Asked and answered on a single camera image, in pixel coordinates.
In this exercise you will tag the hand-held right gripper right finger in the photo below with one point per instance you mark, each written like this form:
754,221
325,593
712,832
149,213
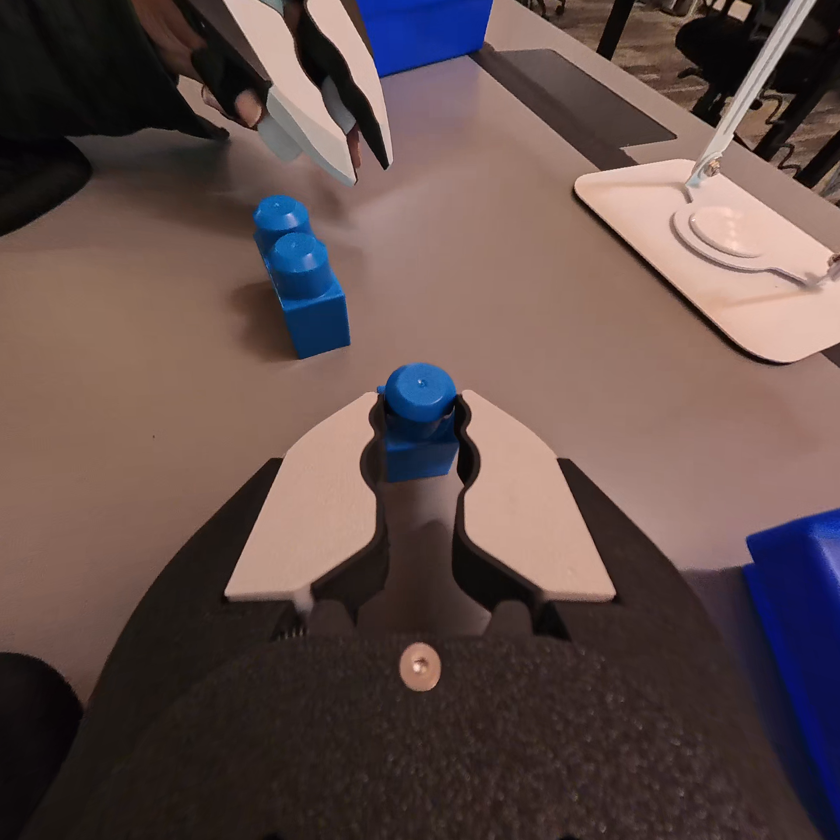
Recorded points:
531,525

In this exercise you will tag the white document stand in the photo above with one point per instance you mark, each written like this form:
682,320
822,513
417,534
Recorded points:
656,216

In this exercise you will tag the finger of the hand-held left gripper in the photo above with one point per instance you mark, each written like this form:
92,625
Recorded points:
289,82
358,59

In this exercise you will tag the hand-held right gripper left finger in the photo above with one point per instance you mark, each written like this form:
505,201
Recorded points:
308,518

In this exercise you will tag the blue single-stud block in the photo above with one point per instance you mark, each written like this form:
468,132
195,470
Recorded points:
420,453

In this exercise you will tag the blue plastic bin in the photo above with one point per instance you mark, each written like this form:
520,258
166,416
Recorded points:
800,623
426,33

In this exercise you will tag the black office chair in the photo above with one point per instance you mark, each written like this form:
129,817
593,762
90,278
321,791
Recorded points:
715,46

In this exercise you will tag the person's left hand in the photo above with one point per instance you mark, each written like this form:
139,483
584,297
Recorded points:
170,26

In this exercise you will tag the blue two-stud block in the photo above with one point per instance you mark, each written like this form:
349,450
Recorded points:
315,321

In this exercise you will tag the black mesh chair armrest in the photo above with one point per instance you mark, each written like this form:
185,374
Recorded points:
33,754
33,184

